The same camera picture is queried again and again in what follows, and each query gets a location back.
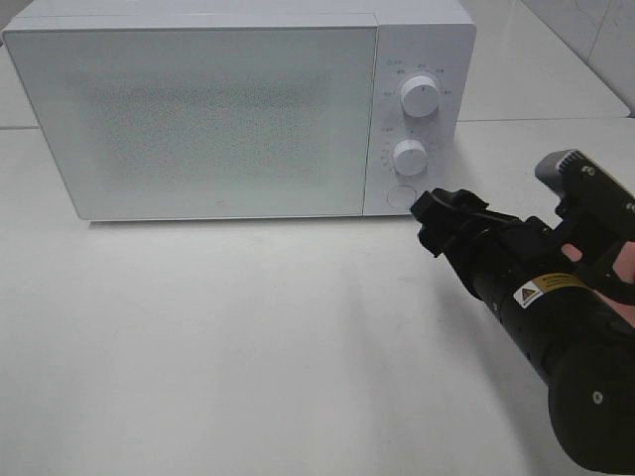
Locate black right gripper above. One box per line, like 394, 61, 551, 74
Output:
410, 188, 634, 298

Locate round white door button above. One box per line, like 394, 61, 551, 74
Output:
387, 185, 418, 210

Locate pink round plate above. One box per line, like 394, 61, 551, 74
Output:
562, 242, 635, 326

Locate white microwave door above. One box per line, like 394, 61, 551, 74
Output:
5, 28, 376, 221

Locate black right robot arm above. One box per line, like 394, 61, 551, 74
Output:
411, 188, 634, 475

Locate lower white timer knob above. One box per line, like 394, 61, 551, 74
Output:
393, 140, 429, 177

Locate upper white power knob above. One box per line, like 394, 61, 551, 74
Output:
398, 71, 441, 118

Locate white microwave oven body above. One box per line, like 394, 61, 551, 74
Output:
1, 1, 476, 220

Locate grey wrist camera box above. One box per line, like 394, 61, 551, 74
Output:
534, 149, 589, 197

